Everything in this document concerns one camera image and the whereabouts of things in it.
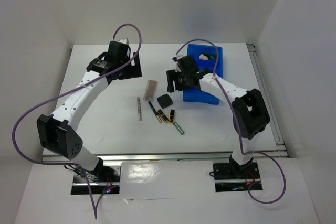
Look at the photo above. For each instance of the black gold lipstick left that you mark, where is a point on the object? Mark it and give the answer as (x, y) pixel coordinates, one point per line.
(162, 116)

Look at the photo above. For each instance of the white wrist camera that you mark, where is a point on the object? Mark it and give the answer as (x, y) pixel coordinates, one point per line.
(176, 58)
(123, 41)

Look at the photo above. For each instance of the aluminium rail front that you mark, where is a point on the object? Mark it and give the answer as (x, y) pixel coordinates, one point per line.
(164, 157)

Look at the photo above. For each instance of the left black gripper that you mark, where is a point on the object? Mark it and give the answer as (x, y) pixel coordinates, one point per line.
(134, 71)

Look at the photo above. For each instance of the red silver lip gloss tube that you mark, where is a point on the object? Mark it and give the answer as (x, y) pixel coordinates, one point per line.
(139, 108)

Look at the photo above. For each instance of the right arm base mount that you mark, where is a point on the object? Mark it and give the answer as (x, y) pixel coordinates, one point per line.
(226, 180)

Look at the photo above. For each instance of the black gold lipstick right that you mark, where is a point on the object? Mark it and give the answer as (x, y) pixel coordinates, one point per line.
(172, 117)

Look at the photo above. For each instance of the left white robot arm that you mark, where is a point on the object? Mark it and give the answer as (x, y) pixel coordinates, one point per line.
(57, 132)

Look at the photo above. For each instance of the black square compact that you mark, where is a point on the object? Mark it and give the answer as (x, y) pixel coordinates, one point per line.
(164, 101)

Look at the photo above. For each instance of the clear eyeshadow palette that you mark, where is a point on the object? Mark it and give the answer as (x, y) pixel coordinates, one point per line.
(150, 90)

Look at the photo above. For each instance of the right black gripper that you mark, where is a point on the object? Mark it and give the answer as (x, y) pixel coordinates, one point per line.
(172, 75)

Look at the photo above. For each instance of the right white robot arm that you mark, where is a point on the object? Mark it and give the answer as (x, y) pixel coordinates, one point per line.
(250, 114)

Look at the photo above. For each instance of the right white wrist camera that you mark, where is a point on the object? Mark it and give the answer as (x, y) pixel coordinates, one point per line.
(176, 58)

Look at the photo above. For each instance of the beige makeup sponge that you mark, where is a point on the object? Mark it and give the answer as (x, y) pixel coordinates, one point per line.
(203, 57)

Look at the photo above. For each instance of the green clear tube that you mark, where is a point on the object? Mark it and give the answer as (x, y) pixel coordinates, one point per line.
(178, 127)

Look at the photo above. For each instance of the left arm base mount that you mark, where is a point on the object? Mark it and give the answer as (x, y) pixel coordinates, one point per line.
(108, 185)

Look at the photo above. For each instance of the aluminium rail right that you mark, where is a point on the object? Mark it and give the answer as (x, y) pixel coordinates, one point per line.
(262, 85)

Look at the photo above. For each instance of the aluminium rail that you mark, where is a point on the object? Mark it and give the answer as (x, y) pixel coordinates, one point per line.
(164, 157)
(262, 85)

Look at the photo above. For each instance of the black gold lipstick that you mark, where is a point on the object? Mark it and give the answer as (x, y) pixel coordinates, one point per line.
(162, 116)
(172, 117)

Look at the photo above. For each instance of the dark blue gold pencil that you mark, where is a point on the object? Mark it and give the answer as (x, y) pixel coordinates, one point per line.
(154, 111)

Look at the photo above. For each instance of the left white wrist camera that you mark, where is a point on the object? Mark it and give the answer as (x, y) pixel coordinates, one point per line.
(123, 41)

